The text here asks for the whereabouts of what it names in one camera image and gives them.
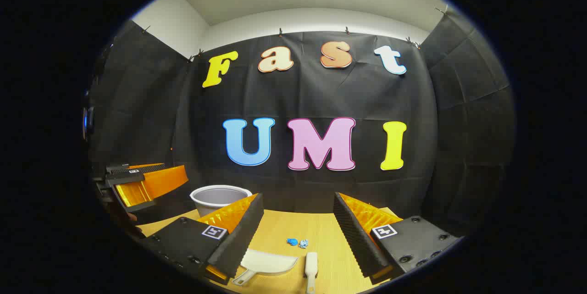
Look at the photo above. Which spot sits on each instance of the small white broom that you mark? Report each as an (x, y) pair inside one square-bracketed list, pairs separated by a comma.
[(311, 264)]

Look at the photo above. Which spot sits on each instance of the dark device with blue light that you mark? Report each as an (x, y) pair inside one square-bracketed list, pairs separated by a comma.
[(88, 122)]

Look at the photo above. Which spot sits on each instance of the white dustpan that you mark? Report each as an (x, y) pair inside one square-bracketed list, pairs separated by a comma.
[(270, 263)]

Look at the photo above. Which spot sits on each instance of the black backdrop cloth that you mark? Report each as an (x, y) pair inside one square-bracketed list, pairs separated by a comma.
[(321, 97)]

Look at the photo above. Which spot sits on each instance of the pale blue paper trash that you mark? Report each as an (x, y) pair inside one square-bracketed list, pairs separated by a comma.
[(303, 243)]

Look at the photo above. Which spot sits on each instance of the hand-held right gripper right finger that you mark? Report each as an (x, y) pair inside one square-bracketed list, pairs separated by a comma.
[(355, 239)]

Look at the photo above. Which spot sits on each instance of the white garbage bin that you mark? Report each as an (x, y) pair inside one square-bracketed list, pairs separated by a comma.
[(220, 198)]

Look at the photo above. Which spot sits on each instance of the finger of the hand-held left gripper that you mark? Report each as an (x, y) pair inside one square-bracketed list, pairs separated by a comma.
[(133, 171), (156, 186)]

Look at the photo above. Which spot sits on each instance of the wooden desktop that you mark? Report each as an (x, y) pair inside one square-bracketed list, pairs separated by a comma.
[(293, 225)]

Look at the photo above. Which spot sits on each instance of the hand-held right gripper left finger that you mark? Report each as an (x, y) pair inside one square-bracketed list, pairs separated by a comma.
[(243, 234)]

